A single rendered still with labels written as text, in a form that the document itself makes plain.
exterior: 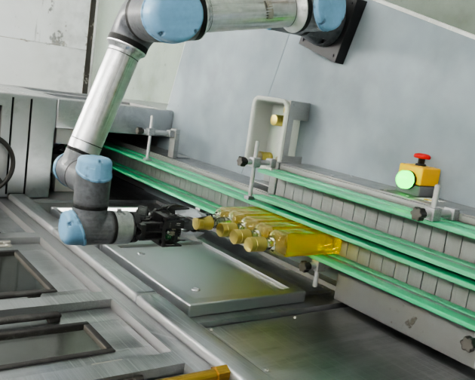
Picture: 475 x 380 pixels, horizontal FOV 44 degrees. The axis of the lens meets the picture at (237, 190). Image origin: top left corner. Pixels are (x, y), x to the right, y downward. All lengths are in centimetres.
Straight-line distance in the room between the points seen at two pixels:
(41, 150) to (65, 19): 301
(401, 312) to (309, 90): 75
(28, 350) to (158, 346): 24
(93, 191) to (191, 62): 123
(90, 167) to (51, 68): 392
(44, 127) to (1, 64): 281
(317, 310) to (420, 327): 25
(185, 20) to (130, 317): 63
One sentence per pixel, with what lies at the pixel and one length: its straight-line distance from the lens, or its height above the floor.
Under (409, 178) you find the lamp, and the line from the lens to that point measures 143.
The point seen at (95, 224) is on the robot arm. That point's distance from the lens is 128.
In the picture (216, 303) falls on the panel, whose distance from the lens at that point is 132.
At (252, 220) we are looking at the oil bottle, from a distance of 148.
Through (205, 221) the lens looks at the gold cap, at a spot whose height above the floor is 118.
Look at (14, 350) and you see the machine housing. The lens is 116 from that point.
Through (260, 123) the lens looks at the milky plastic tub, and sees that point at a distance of 190.
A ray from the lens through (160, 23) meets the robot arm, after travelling 126.
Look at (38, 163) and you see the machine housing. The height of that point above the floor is 129.
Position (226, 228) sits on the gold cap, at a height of 115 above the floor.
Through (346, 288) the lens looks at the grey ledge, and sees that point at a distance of 153.
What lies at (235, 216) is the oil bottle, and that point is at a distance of 152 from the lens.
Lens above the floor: 199
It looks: 37 degrees down
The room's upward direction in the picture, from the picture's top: 89 degrees counter-clockwise
